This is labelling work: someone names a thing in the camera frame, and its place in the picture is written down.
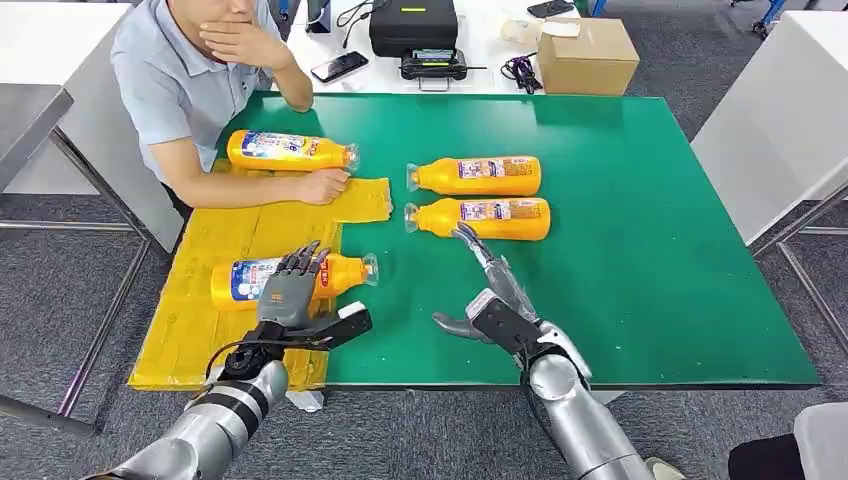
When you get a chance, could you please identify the clear plastic scrap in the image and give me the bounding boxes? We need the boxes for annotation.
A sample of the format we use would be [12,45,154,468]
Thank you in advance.
[288,390,326,413]

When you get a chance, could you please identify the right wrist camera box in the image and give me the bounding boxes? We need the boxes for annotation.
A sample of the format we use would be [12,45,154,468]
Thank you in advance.
[465,288,541,359]

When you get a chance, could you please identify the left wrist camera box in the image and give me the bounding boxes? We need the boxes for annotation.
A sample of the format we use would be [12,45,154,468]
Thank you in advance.
[291,301,374,352]

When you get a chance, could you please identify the black smartphone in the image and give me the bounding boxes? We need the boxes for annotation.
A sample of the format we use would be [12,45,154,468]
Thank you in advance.
[309,50,370,84]

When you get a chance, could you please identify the green table mat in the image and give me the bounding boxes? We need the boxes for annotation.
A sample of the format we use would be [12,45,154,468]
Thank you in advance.
[217,92,821,388]

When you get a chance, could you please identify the white table with side panel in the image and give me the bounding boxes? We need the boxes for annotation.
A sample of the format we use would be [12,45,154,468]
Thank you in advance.
[0,3,187,253]

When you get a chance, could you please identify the black handheld radio controller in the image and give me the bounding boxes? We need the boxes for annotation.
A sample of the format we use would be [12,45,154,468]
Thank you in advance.
[399,48,488,93]

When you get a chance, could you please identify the steel table frame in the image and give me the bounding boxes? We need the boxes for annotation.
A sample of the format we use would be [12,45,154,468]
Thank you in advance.
[0,129,155,439]
[748,175,848,359]

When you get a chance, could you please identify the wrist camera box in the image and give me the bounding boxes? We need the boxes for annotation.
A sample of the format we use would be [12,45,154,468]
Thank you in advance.
[291,301,374,352]
[465,288,541,359]

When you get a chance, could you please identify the black hard case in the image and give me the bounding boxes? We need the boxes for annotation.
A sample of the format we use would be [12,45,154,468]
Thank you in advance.
[368,0,460,59]

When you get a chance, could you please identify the person's left hand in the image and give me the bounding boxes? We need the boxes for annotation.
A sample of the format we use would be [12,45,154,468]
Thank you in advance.
[198,18,293,71]

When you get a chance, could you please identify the white shoe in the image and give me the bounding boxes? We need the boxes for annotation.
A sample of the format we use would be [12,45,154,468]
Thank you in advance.
[645,457,687,480]

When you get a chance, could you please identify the person's right hand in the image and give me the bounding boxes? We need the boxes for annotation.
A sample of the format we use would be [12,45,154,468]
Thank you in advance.
[294,167,351,207]

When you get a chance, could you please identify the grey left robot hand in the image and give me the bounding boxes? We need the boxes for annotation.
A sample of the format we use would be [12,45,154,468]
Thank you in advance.
[256,240,331,331]

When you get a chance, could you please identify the black object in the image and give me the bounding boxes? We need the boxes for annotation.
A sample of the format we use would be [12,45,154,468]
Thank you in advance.
[728,433,806,480]

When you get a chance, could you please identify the dark phone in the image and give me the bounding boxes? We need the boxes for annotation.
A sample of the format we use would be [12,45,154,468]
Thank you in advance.
[526,0,576,20]

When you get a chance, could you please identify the blue wheeled frame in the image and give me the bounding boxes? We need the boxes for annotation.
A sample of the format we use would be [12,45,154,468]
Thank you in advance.
[728,0,788,38]

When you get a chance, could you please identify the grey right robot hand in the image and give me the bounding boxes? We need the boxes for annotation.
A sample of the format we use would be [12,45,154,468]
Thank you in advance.
[431,221,539,344]

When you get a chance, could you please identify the pale grey rounded cover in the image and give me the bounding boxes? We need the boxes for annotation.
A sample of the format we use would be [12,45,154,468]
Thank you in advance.
[793,402,848,480]

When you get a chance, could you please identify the orange drink bottle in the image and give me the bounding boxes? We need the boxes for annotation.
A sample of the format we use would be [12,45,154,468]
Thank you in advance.
[226,129,361,174]
[403,197,552,242]
[210,252,380,313]
[405,155,543,197]

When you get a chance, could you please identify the yellow plastic sheet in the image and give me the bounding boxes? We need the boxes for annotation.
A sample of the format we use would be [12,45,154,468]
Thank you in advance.
[127,158,394,392]

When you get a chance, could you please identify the clear tape roll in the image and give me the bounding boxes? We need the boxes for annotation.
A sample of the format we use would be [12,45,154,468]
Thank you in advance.
[500,18,545,48]

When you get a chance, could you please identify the black coiled cable bundle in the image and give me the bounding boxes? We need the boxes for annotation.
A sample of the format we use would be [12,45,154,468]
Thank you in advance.
[500,52,545,95]

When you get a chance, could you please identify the brown cardboard box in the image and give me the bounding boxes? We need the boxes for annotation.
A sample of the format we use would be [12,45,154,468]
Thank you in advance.
[536,17,641,97]

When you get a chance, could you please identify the large white side table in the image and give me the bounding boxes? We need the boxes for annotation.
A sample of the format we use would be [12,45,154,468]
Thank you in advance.
[690,9,848,246]

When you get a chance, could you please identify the person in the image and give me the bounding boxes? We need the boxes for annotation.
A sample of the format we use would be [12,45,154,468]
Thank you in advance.
[109,0,352,220]

